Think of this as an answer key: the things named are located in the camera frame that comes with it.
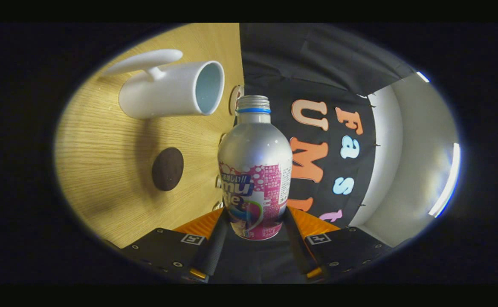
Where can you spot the round plate with food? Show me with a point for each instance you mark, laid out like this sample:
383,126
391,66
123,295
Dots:
234,100

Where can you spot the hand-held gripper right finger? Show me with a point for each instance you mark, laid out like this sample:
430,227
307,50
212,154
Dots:
302,256

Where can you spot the wooden table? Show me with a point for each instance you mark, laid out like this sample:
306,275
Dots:
104,149

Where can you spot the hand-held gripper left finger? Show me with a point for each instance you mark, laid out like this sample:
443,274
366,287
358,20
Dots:
215,251

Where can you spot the silver juice bottle pink label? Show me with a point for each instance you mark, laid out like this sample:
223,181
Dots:
253,170

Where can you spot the black backdrop cloth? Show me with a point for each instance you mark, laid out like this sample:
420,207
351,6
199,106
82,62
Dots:
274,64

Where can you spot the dark brown round coaster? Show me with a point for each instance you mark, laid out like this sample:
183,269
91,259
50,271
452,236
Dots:
168,169

